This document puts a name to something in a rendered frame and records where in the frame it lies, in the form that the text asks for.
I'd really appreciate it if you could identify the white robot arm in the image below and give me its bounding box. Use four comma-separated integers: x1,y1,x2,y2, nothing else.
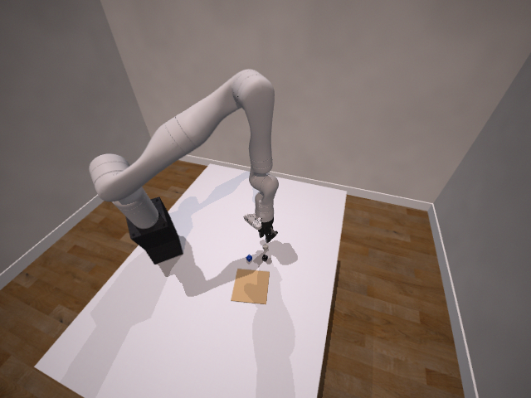
89,69,279,230

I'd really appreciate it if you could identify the tan flat mat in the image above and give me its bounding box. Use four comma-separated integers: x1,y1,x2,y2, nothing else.
231,269,270,304

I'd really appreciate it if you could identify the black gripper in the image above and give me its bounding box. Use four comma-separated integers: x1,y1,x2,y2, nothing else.
258,217,278,243

